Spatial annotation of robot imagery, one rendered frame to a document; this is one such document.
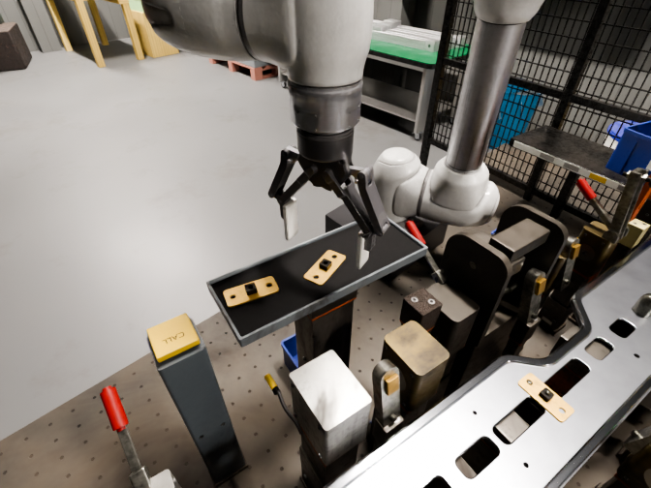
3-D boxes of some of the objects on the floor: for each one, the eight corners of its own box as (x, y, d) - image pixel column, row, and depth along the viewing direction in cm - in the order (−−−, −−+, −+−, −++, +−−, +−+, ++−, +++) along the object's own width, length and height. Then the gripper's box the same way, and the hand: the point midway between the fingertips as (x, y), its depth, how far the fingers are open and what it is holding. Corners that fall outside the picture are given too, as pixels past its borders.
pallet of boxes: (302, 69, 571) (298, -41, 486) (255, 80, 526) (241, -38, 441) (254, 53, 644) (243, -45, 559) (209, 62, 599) (190, -43, 515)
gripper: (232, 113, 51) (252, 236, 65) (404, 158, 41) (385, 292, 55) (266, 97, 56) (278, 215, 70) (427, 134, 46) (404, 262, 60)
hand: (325, 244), depth 62 cm, fingers open, 13 cm apart
